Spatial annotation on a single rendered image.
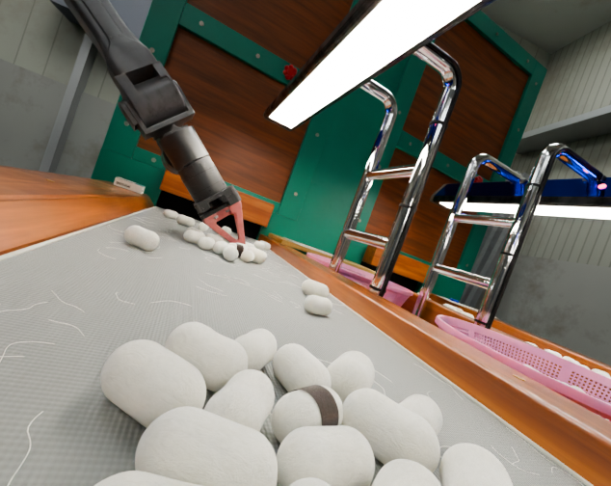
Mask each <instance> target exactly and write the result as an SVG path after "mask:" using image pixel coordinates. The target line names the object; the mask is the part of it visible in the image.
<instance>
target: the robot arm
mask: <svg viewBox="0 0 611 486"><path fill-rule="evenodd" d="M64 2H65V3H66V5H67V6H68V8H69V9H70V11H71V12H72V13H73V15H74V16H75V18H76V19H77V21H78V22H79V23H80V25H81V26H82V28H83V29H84V31H85V32H86V33H87V35H88V36H89V38H90V39H91V41H92V42H93V44H94V45H95V47H96V48H97V50H98V51H99V53H100V54H101V56H102V57H103V59H104V61H105V63H106V65H107V68H108V70H109V73H110V75H111V77H112V79H113V81H114V83H115V85H116V86H117V87H118V89H119V90H120V94H121V97H122V100H121V102H118V106H119V108H120V110H121V111H122V113H123V115H124V116H125V118H126V119H127V121H128V122H129V124H130V125H131V127H132V128H133V130H134V131H136V130H138V129H139V131H140V132H141V134H142V135H143V137H144V138H145V140H147V139H149V138H153V140H154V141H155V140H156V143H157V145H158V147H159V148H160V149H161V150H162V154H161V160H162V163H163V165H164V167H165V168H166V169H167V170H168V171H169V172H171V173H173V174H176V175H180V178H181V180H182V182H183V183H184V185H185V187H186V188H187V190H188V191H189V193H190V195H191V196H192V198H193V200H194V201H195V203H194V207H195V210H196V211H197V213H198V215H199V216H200V218H201V219H202V221H203V222H204V223H205V224H206V225H207V226H208V227H210V228H211V229H213V230H214V231H215V232H217V233H218V234H219V235H221V236H222V237H223V238H225V239H226V240H227V241H229V242H230V243H242V244H245V245H246V240H245V233H244V224H243V213H242V204H241V200H242V199H241V198H240V196H239V194H238V192H237V190H236V189H235V188H234V187H233V185H231V186H226V184H225V182H224V180H223V178H222V177H221V175H220V173H219V171H218V170H217V168H216V166H215V164H214V162H212V160H211V158H210V156H209V154H208V152H207V150H206V148H205V147H204V145H203V143H202V141H201V140H200V138H199V135H198V133H197V132H196V130H195V128H194V127H193V126H192V125H190V126H189V125H188V124H186V125H184V126H183V124H184V123H185V122H187V121H190V120H191V119H192V118H193V116H194V115H195V111H194V110H193V108H192V106H191V104H190V103H189V101H188V99H187V98H186V96H185V94H184V93H183V92H182V90H181V88H180V87H179V85H178V84H177V82H176V81H175V80H172V78H171V77H170V75H169V74H168V72H167V71H166V70H165V68H164V67H163V65H162V64H161V62H160V61H157V60H156V59H155V57H154V56H153V54H152V53H151V51H150V50H149V49H148V48H147V47H146V46H145V45H143V44H142V43H141V42H140V41H139V40H138V39H137V38H136V37H135V35H134V34H133V33H132V32H131V31H130V30H129V28H128V27H127V26H126V25H125V23H124V22H123V21H122V19H121V18H120V16H119V14H118V13H117V11H116V10H115V9H114V7H113V6H112V4H111V3H110V1H109V0H64ZM210 207H212V208H211V210H210ZM230 214H234V219H235V224H236V228H237V234H238V239H235V238H234V237H232V236H231V235H230V234H229V233H227V232H226V231H225V230H223V229H222V228H221V227H219V226H218V225H217V222H218V221H220V220H222V219H224V218H225V217H226V216H228V215H230Z"/></svg>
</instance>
